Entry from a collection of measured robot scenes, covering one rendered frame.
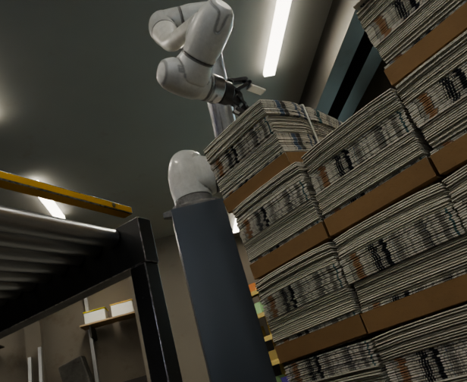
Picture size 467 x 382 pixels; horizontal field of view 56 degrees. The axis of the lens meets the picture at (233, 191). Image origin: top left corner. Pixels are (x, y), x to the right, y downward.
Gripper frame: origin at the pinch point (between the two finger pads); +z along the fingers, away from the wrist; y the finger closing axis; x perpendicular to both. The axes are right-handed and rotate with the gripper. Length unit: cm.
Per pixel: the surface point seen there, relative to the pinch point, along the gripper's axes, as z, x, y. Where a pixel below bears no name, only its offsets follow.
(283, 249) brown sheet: -15, 4, 56
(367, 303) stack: -13, 22, 75
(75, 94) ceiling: 36, -258, -223
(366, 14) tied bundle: -16, 50, 15
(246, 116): -19.7, 7.9, 15.7
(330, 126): 11.1, 14.5, 15.5
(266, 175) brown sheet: -15.7, 5.8, 33.9
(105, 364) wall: 279, -795, -46
